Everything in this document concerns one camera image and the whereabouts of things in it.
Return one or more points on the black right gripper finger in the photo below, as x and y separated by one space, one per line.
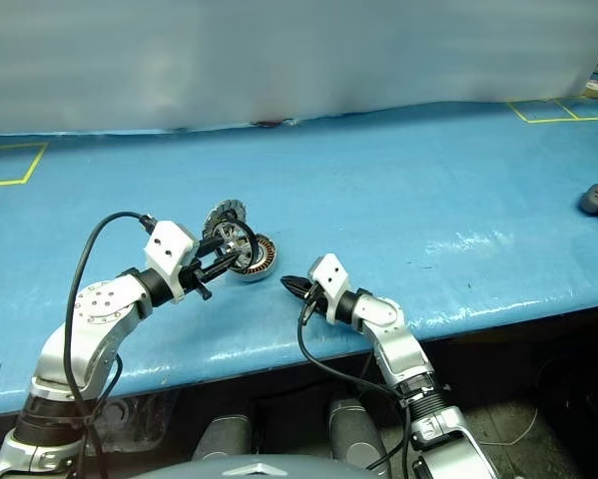
298 294
297 282

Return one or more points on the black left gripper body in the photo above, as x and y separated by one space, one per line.
194 272

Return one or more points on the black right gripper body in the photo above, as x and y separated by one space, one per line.
316 299

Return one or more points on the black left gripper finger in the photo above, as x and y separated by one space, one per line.
211 241
218 263

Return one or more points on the silver notched motor end cap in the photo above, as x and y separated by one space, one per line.
228 207

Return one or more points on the silver motor housing copper windings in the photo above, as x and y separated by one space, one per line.
263 259

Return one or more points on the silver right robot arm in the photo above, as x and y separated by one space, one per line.
393 344

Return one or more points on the grey rounded robot leg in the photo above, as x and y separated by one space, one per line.
353 434
223 439

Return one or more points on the blue table cover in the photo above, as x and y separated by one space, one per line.
428 199

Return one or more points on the grey robot torso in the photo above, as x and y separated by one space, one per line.
258 471

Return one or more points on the white foam backdrop sheet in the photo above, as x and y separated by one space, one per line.
278 50

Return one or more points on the pale tape roll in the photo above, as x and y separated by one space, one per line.
595 93

